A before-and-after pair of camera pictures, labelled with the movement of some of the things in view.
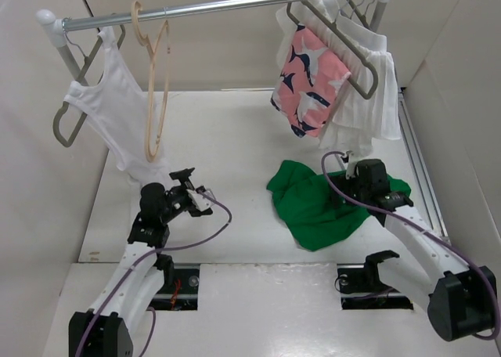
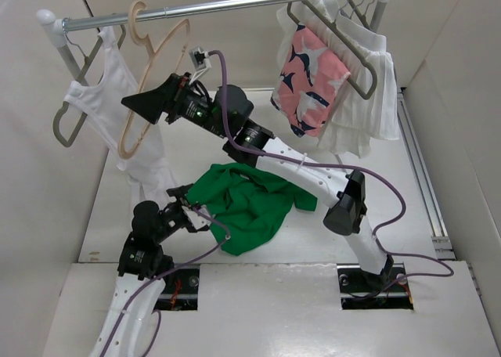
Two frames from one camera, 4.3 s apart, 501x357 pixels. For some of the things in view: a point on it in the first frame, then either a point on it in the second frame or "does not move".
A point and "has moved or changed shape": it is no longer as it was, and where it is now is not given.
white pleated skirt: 369,108 does not move
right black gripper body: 355,189 to 193,109
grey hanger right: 343,38 does not move
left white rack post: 54,28 does not move
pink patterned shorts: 308,84 does not move
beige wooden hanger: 143,40 has moved or changed shape
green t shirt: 309,202 to 250,205
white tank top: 123,117 does not move
